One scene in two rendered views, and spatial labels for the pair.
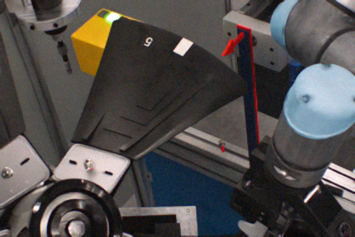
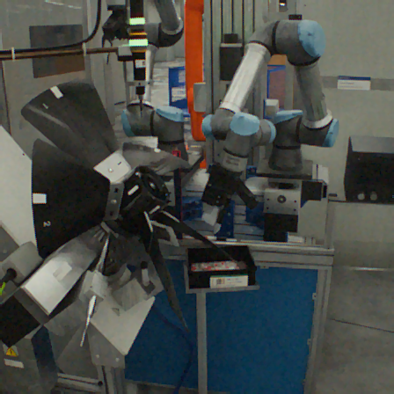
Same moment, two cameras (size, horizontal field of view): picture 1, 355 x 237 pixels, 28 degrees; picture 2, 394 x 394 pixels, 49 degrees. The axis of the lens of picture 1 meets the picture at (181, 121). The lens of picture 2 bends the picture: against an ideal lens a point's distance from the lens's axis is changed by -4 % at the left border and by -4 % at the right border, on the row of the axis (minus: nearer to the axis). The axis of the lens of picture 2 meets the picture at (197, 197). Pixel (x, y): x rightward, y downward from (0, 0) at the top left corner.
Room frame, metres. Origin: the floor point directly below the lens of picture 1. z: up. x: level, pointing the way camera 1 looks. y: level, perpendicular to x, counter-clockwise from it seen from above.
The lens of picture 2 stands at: (-0.43, 0.59, 1.58)
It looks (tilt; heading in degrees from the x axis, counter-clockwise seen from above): 20 degrees down; 329
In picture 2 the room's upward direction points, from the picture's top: 1 degrees counter-clockwise
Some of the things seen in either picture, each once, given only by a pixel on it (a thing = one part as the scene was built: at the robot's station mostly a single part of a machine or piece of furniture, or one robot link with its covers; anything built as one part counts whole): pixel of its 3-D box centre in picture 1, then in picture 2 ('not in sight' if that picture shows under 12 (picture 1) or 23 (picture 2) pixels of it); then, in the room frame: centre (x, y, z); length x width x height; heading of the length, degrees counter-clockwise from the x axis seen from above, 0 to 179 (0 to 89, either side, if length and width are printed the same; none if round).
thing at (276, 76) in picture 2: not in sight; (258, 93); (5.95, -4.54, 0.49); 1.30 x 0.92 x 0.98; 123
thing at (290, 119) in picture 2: not in sight; (288, 127); (0.92, -0.66, 1.20); 0.13 x 0.12 x 0.14; 24
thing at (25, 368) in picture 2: not in sight; (22, 355); (0.69, 0.51, 0.73); 0.15 x 0.09 x 0.22; 47
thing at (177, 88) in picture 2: not in sight; (205, 91); (6.78, -3.95, 0.49); 1.27 x 0.88 x 0.98; 123
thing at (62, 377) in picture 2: not in sight; (79, 385); (0.68, 0.37, 0.56); 0.19 x 0.04 x 0.04; 47
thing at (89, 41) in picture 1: (123, 52); not in sight; (1.09, 0.09, 1.02); 0.16 x 0.10 x 0.11; 47
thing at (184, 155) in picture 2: not in sight; (171, 149); (1.27, -0.31, 1.09); 0.15 x 0.15 x 0.10
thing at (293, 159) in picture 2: not in sight; (286, 154); (0.92, -0.65, 1.09); 0.15 x 0.15 x 0.10
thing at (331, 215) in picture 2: not in sight; (330, 222); (0.54, -0.52, 0.96); 0.03 x 0.03 x 0.20; 47
